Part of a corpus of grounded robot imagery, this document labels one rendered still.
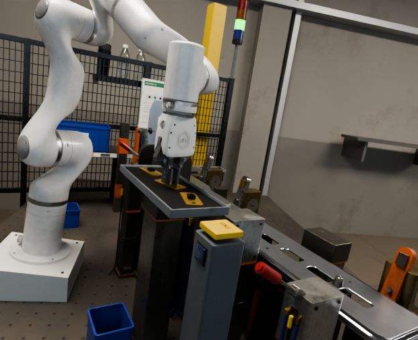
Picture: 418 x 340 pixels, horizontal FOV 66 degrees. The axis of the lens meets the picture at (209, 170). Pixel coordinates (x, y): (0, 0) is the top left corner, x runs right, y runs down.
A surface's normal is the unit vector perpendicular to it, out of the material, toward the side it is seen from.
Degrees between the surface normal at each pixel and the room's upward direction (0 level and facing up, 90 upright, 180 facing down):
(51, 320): 0
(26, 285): 90
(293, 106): 90
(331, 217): 90
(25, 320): 0
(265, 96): 90
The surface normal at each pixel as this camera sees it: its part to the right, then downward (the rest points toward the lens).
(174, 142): 0.71, 0.24
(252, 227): 0.50, 0.26
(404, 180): 0.18, 0.23
